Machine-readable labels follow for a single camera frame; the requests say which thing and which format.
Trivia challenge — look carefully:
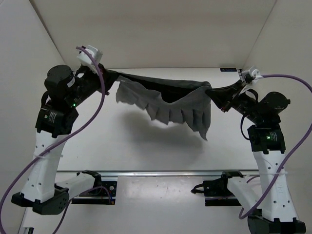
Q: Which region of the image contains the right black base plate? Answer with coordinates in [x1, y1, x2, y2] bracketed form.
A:
[203, 178, 241, 207]

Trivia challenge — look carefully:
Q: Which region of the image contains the right blue corner label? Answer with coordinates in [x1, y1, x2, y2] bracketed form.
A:
[220, 68, 237, 72]

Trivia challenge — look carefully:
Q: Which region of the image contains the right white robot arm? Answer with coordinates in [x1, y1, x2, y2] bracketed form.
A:
[192, 81, 307, 234]

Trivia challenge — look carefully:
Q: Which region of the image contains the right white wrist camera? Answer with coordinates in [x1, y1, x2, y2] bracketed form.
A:
[240, 66, 263, 85]

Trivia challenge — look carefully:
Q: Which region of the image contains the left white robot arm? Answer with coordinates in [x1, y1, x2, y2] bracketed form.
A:
[11, 64, 117, 215]

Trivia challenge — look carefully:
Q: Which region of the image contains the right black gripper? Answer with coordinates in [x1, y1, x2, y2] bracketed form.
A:
[206, 80, 263, 124]

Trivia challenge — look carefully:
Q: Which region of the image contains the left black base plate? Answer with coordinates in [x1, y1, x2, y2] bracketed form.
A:
[71, 177, 117, 205]

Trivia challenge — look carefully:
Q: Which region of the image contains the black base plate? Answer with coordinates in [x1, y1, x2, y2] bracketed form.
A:
[71, 177, 117, 205]
[203, 178, 241, 207]

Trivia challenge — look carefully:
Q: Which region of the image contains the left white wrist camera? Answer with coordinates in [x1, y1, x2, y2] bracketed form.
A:
[77, 45, 103, 73]

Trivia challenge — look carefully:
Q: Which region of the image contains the aluminium front rail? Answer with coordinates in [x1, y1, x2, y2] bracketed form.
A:
[57, 170, 258, 178]

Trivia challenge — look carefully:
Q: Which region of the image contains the grey pleated skirt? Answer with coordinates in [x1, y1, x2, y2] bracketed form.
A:
[106, 69, 241, 141]

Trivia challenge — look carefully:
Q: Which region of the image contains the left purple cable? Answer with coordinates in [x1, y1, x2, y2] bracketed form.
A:
[0, 45, 115, 234]

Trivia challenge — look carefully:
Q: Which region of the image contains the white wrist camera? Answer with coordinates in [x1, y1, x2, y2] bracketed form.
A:
[240, 66, 263, 85]
[77, 45, 103, 73]

